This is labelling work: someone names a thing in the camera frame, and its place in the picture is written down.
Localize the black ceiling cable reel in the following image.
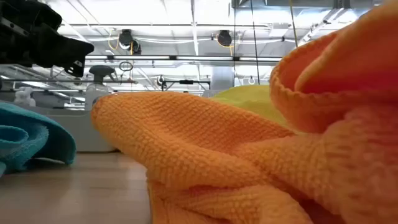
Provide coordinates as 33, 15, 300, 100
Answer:
118, 29, 143, 56
216, 29, 233, 48

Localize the grey plastic basket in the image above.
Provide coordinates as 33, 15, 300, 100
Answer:
30, 106, 116, 154

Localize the orange microfiber towel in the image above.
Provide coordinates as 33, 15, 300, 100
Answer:
90, 0, 398, 224

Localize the white spray bottle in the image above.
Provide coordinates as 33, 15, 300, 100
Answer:
84, 64, 116, 110

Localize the small blue microfiber towel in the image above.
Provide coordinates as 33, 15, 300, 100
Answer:
0, 101, 77, 179

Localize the yellow microfiber towel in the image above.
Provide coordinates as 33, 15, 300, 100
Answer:
211, 84, 290, 128

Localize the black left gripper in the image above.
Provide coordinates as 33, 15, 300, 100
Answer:
0, 0, 95, 78

